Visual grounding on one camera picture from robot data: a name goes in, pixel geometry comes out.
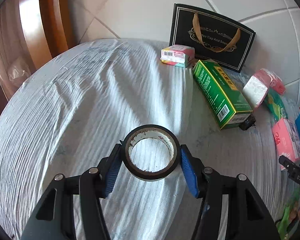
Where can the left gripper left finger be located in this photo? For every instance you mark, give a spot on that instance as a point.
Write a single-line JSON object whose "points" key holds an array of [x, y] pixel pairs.
{"points": [[53, 216]]}

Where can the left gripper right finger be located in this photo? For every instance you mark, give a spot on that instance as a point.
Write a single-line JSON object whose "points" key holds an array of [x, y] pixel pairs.
{"points": [[248, 216]]}

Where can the pink white tissue pack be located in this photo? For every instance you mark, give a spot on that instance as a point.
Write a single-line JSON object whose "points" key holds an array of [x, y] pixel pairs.
{"points": [[287, 141]]}

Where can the black tape roll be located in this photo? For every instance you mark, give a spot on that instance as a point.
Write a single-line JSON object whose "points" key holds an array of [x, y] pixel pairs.
{"points": [[150, 152]]}

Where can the colourful pink tissue pack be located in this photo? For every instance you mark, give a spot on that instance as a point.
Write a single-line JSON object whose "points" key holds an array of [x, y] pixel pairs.
{"points": [[177, 55]]}

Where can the black cylinder object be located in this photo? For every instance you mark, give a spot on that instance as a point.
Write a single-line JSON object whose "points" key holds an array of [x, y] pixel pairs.
{"points": [[248, 123]]}

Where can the green snack bag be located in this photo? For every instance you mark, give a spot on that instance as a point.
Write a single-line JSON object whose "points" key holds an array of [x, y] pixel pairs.
{"points": [[274, 103]]}

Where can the pink tissue pack standing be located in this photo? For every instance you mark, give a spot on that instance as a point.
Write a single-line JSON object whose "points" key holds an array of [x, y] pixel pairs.
{"points": [[257, 87]]}

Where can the green cardboard box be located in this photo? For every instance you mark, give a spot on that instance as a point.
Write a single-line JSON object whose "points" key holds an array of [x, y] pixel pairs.
{"points": [[226, 102]]}

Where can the white striped bed sheet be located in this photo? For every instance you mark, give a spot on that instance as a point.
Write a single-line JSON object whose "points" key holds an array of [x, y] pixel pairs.
{"points": [[69, 115]]}

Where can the black gift bag gold handle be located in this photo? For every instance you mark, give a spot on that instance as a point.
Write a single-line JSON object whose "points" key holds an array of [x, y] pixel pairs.
{"points": [[212, 35]]}

